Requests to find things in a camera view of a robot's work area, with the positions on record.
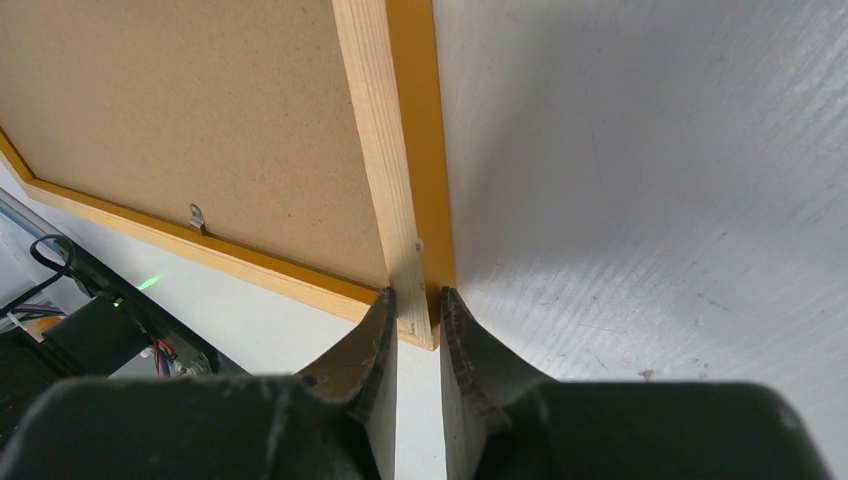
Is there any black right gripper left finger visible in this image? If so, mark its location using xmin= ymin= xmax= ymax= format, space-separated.
xmin=1 ymin=288 xmax=398 ymax=479

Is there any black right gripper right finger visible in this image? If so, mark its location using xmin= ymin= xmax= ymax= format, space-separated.
xmin=440 ymin=287 xmax=830 ymax=479

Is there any brown fibreboard frame backing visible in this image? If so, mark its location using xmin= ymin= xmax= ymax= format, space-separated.
xmin=1 ymin=1 xmax=388 ymax=286

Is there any small metal frame clip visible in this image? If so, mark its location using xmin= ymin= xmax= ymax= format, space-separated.
xmin=189 ymin=203 xmax=206 ymax=235

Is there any yellow wooden picture frame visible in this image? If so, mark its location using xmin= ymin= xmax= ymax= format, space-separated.
xmin=1 ymin=1 xmax=455 ymax=350

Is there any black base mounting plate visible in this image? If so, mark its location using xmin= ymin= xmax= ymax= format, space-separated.
xmin=1 ymin=234 xmax=243 ymax=445

